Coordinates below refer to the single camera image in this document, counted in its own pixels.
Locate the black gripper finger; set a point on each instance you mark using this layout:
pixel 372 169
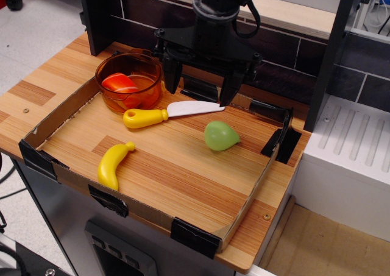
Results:
pixel 231 85
pixel 172 67

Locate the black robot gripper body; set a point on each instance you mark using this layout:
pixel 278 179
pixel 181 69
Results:
pixel 209 45

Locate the cardboard fence with black tape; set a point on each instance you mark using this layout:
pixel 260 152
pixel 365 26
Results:
pixel 223 202

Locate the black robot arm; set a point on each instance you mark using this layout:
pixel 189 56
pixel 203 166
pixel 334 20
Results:
pixel 225 10

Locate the orange transparent plastic pot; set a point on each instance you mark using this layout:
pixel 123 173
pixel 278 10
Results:
pixel 146 72

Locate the white toy sink drainboard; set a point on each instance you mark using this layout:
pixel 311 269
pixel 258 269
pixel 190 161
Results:
pixel 344 171

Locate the green toy pear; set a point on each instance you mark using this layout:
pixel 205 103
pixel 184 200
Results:
pixel 220 136

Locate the grey toy oven panel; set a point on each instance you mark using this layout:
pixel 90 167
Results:
pixel 115 256

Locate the orange salmon sushi toy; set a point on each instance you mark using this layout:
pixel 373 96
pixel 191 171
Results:
pixel 119 83

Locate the yellow handled toy knife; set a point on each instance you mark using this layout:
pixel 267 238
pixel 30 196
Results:
pixel 138 118

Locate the yellow toy banana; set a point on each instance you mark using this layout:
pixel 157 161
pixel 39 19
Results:
pixel 106 171

